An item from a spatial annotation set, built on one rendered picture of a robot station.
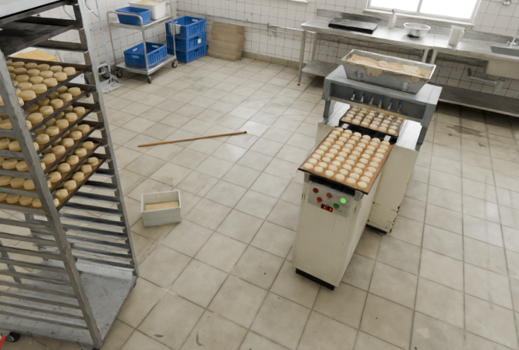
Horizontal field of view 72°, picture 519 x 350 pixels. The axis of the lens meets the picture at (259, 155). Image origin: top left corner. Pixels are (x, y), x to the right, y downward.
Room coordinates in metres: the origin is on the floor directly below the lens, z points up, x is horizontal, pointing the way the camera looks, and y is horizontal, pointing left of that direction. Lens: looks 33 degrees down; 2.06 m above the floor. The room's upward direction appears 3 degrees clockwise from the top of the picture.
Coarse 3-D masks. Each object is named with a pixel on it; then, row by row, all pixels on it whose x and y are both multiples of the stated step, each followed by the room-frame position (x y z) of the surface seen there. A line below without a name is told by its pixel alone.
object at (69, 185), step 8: (88, 160) 1.39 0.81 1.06; (96, 160) 1.39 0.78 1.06; (80, 168) 1.32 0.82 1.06; (88, 168) 1.32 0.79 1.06; (72, 176) 1.26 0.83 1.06; (80, 176) 1.26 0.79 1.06; (64, 184) 1.20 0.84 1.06; (72, 184) 1.20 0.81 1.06; (0, 192) 1.12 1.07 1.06; (56, 192) 1.14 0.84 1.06; (64, 192) 1.14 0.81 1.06; (0, 200) 1.09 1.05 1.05; (8, 200) 1.08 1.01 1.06; (16, 200) 1.09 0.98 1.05; (24, 200) 1.08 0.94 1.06; (32, 200) 1.09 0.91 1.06; (56, 200) 1.09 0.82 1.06; (64, 200) 1.12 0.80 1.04; (40, 208) 1.06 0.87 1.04; (56, 208) 1.07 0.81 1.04
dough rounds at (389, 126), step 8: (352, 112) 2.37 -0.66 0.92; (360, 112) 2.39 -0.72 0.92; (344, 120) 2.26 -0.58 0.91; (352, 120) 2.29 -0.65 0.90; (360, 120) 2.27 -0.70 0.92; (368, 120) 2.27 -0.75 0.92; (376, 120) 2.27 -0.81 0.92; (384, 120) 2.32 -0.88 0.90; (392, 120) 2.33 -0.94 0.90; (400, 120) 2.31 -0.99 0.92; (376, 128) 2.17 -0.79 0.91; (384, 128) 2.15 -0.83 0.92; (392, 128) 2.16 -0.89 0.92; (400, 128) 2.20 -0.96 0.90
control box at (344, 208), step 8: (312, 184) 1.60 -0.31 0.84; (320, 184) 1.60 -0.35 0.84; (312, 192) 1.59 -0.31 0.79; (320, 192) 1.57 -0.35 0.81; (328, 192) 1.54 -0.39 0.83; (336, 192) 1.53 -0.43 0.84; (312, 200) 1.58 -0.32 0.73; (328, 200) 1.54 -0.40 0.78; (336, 200) 1.52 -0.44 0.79; (344, 208) 1.50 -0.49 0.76; (344, 216) 1.49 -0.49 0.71
